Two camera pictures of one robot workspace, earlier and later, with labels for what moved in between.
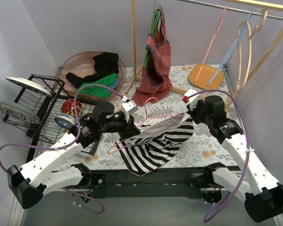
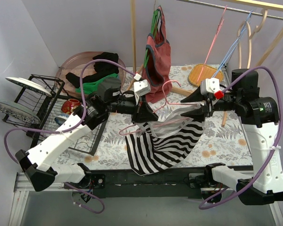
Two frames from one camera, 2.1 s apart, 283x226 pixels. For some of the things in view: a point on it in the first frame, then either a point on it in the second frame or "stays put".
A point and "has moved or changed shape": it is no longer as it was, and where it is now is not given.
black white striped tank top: x=146 y=152 has moved or changed shape
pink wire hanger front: x=140 y=124 → x=161 y=107
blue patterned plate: x=15 y=110 stays put
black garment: x=105 y=63 stays put
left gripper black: x=128 y=128 → x=137 y=108
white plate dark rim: x=30 y=84 stays put
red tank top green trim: x=156 y=80 stays put
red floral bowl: x=68 y=107 stays put
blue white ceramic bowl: x=64 y=120 stays put
